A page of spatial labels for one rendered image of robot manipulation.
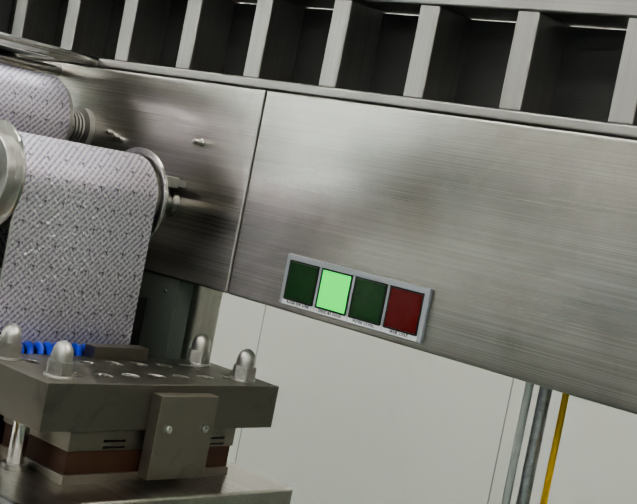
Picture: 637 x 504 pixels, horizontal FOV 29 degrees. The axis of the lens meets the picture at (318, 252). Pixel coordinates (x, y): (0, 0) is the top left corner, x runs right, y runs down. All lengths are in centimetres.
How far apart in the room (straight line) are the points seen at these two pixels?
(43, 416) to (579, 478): 282
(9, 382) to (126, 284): 31
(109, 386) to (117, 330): 26
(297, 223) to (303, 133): 13
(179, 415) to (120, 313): 24
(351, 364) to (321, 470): 42
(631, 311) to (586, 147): 20
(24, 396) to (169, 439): 20
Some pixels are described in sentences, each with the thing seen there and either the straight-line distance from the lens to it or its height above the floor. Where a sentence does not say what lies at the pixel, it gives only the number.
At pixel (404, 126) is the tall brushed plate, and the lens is 164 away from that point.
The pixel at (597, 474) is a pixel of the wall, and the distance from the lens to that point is 412.
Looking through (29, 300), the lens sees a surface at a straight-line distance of 172.
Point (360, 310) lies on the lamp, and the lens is 164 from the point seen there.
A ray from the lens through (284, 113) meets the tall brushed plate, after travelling 178.
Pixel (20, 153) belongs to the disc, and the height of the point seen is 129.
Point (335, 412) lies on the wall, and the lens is 473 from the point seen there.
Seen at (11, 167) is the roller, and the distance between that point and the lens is 168.
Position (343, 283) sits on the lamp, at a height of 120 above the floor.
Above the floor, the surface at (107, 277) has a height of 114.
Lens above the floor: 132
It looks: 3 degrees down
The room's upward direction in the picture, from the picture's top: 11 degrees clockwise
